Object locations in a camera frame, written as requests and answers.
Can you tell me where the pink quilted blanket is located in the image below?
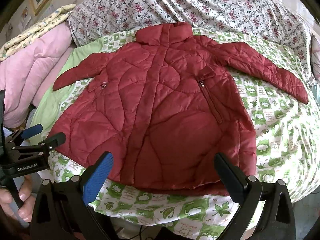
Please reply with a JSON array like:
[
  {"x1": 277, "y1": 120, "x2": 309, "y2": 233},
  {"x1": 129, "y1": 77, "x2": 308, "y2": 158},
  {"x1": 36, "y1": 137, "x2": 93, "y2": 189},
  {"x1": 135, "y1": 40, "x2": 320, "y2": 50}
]
[{"x1": 1, "y1": 22, "x2": 74, "y2": 128}]

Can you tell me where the floral rose bedsheet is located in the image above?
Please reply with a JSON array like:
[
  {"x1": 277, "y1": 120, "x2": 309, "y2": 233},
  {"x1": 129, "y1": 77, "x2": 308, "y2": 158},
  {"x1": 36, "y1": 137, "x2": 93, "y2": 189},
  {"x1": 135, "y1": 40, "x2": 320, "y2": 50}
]
[{"x1": 68, "y1": 0, "x2": 316, "y2": 86}]

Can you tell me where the red quilted puffer jacket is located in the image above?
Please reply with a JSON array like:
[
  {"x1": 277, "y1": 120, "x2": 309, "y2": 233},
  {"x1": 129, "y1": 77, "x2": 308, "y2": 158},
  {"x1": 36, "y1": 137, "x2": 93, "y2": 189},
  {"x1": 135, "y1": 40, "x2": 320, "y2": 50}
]
[{"x1": 50, "y1": 22, "x2": 309, "y2": 196}]

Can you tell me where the green white patterned quilt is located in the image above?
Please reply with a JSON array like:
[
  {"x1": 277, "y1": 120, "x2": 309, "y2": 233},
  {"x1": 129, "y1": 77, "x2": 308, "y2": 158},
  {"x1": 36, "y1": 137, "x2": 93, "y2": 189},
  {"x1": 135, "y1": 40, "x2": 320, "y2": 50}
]
[{"x1": 30, "y1": 28, "x2": 319, "y2": 239}]

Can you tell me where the person's left hand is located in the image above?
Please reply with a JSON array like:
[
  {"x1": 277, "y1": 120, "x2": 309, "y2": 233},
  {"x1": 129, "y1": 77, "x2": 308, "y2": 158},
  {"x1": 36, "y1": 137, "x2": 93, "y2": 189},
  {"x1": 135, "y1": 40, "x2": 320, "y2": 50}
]
[{"x1": 0, "y1": 174, "x2": 36, "y2": 223}]

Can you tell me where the yellow floral folded blanket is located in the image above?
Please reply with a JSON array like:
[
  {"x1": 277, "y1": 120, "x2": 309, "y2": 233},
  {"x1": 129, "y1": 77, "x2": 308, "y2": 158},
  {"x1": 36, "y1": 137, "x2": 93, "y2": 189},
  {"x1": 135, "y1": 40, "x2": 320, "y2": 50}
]
[{"x1": 1, "y1": 4, "x2": 76, "y2": 62}]

